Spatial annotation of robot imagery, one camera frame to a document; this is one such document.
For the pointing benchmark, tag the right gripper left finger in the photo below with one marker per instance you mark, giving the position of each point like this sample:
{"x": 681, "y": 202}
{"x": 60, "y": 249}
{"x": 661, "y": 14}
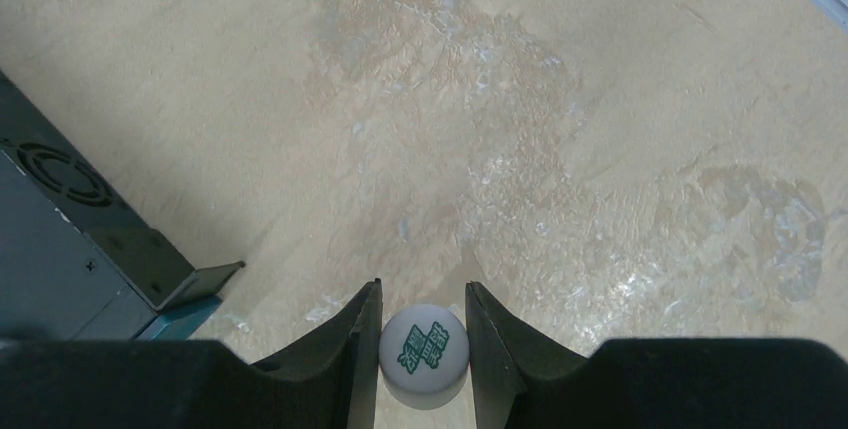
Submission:
{"x": 325, "y": 379}

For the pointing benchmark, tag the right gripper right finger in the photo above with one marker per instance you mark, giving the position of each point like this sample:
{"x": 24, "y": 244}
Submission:
{"x": 522, "y": 378}

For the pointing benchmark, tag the white bottle cap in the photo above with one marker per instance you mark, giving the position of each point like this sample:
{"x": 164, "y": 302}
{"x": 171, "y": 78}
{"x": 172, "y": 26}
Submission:
{"x": 424, "y": 356}

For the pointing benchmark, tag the black network switch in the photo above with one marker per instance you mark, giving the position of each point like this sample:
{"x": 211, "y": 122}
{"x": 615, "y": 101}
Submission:
{"x": 77, "y": 262}

